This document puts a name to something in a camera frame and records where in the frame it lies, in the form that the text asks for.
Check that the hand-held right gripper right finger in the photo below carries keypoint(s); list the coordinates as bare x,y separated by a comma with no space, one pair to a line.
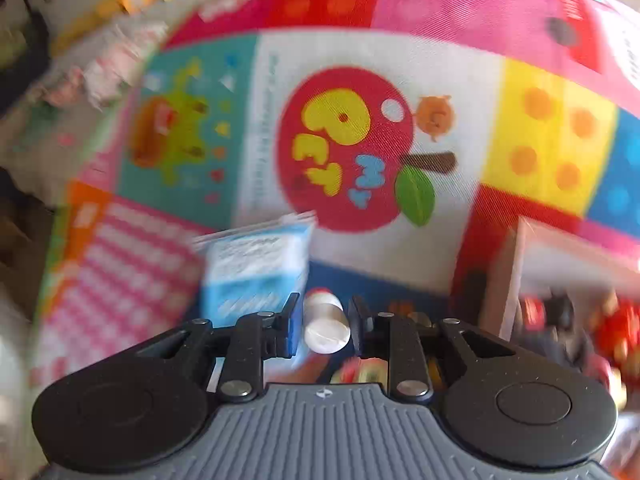
357,327

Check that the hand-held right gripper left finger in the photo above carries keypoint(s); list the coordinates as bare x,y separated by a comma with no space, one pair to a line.
292,325

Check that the small white bottle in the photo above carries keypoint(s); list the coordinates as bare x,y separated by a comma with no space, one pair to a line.
325,330

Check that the blue tissue packet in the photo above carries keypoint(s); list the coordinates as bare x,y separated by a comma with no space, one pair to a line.
250,270

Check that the pink cardboard box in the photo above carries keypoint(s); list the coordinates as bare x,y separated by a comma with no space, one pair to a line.
510,280

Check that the red toy figure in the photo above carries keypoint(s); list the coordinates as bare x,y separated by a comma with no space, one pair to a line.
620,335

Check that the colourful printed play mat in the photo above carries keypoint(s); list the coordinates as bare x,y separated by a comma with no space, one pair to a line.
450,60

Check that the pink cloth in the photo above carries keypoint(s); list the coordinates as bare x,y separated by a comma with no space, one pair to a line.
120,65

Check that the dark object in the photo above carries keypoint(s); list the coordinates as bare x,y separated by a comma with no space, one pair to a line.
37,55

